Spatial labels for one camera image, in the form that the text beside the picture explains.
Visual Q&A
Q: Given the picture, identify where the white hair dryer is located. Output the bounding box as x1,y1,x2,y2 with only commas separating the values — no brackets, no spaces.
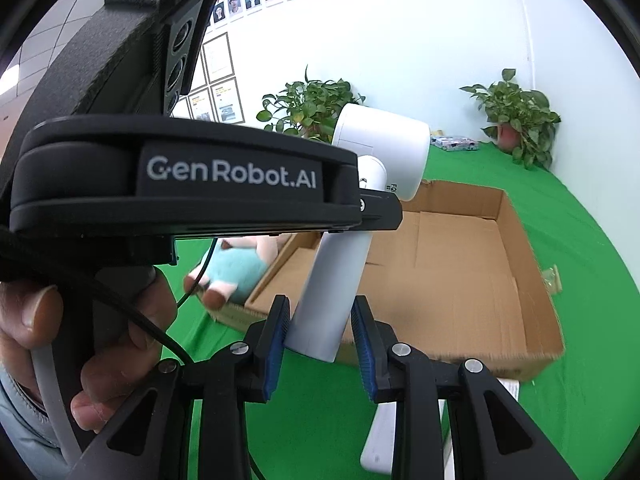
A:
287,102,432,363

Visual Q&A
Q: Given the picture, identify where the plant in red pot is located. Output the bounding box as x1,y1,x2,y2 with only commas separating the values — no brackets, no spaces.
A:
460,69,562,170

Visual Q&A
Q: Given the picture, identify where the wall of framed certificates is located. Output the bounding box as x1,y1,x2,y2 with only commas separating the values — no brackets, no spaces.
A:
172,32,246,123

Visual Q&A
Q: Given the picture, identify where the large cardboard box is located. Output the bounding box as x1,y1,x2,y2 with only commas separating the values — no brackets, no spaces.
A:
205,179,566,383

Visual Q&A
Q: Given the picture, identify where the small clear packet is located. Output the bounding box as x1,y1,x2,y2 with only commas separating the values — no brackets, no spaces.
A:
542,266,564,294

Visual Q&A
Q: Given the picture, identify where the person's left hand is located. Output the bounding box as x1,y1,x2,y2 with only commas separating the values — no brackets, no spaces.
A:
0,265,178,436

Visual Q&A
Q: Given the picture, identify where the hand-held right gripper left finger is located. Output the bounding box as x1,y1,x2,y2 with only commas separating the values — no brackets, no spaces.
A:
75,295,292,480

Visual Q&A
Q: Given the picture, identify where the person's left forearm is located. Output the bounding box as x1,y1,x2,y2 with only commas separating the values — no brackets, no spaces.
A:
0,365,71,480

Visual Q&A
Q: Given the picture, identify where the bushy green potted plant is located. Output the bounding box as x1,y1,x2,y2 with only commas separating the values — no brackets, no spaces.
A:
256,65,366,143

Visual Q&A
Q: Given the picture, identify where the green tablecloth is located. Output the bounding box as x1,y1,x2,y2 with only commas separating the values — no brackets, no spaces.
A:
150,147,640,480

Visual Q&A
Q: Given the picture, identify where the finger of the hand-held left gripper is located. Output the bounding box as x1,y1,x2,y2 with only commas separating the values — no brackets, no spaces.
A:
350,194,404,234

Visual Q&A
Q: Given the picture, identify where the pig plush toy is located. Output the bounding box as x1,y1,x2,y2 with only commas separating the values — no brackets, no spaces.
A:
184,235,281,311

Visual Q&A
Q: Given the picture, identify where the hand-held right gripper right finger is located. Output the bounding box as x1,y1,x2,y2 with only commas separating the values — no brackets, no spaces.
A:
350,296,578,480

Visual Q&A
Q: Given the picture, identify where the white device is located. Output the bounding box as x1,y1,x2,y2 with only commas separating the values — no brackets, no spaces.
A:
360,400,401,474

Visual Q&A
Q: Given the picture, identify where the patterned tissue packet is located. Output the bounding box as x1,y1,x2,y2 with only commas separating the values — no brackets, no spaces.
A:
430,135,481,154

